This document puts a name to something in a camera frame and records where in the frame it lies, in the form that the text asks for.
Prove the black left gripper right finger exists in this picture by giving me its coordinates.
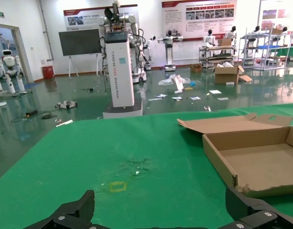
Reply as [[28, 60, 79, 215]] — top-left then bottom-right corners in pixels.
[[217, 187, 293, 229]]

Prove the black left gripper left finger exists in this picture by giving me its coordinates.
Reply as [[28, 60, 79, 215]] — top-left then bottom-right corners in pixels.
[[23, 190, 95, 229]]

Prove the large open cardboard box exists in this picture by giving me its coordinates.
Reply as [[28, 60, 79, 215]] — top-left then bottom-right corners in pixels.
[[213, 61, 253, 84]]

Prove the closed cardboard box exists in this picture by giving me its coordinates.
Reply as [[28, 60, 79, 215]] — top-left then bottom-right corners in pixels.
[[217, 38, 232, 47]]

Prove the green table cloth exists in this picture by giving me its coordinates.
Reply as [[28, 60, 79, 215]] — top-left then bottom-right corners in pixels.
[[0, 103, 293, 229]]

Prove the white stick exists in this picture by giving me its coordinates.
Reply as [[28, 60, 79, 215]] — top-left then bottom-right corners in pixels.
[[55, 119, 74, 128]]

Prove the white floor device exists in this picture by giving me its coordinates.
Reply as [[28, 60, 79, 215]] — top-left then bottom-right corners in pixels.
[[55, 100, 78, 110]]

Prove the red bin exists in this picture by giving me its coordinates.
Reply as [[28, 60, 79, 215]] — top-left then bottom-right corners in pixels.
[[42, 65, 54, 80]]

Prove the white tower robot column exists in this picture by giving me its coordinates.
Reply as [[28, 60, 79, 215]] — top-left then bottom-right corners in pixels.
[[102, 31, 144, 119]]

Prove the white carton red print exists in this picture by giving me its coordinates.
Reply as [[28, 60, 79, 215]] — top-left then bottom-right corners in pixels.
[[172, 75, 185, 94]]

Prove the metal shelf rack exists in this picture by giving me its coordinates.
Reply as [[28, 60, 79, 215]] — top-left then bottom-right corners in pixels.
[[241, 27, 293, 72]]

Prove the clear plastic bag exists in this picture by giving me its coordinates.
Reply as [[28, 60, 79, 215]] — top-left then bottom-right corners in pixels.
[[158, 74, 191, 86]]

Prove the metal cart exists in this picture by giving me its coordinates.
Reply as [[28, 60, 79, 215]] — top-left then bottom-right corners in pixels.
[[199, 45, 236, 69]]

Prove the green covered table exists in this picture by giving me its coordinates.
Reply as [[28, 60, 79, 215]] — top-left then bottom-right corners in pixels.
[[277, 46, 293, 58]]

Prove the black display on stand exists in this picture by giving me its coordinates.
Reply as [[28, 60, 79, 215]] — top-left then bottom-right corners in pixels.
[[58, 28, 102, 78]]

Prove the white robot black head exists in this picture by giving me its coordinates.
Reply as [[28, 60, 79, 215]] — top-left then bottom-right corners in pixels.
[[203, 29, 218, 48], [251, 25, 262, 48], [224, 25, 237, 46], [281, 25, 290, 46]]

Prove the white robot with outstretched arms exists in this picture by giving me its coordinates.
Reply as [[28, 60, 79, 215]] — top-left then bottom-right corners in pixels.
[[157, 30, 184, 72]]

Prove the small white humanoid robot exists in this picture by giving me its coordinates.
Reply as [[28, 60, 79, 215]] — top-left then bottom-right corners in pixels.
[[143, 35, 157, 71]]

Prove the red-header poster board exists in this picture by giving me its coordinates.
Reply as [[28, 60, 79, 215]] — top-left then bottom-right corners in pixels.
[[63, 4, 139, 31]]

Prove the brown box with handle cutout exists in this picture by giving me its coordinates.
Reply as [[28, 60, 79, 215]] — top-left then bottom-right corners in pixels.
[[177, 113, 293, 198]]

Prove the black floor cable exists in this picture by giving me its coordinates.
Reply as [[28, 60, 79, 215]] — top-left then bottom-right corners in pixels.
[[10, 108, 60, 124]]

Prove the grey door frame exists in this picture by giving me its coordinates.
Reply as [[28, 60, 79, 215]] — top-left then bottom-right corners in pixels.
[[0, 23, 34, 84]]

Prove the white wall pipe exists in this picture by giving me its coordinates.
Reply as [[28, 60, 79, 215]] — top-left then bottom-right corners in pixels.
[[39, 0, 54, 62]]

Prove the wall photo poster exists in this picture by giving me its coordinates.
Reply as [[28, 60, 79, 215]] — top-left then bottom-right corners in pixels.
[[262, 9, 293, 29]]

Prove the large wall info board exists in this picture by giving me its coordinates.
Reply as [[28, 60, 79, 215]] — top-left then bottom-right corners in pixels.
[[161, 0, 238, 40]]

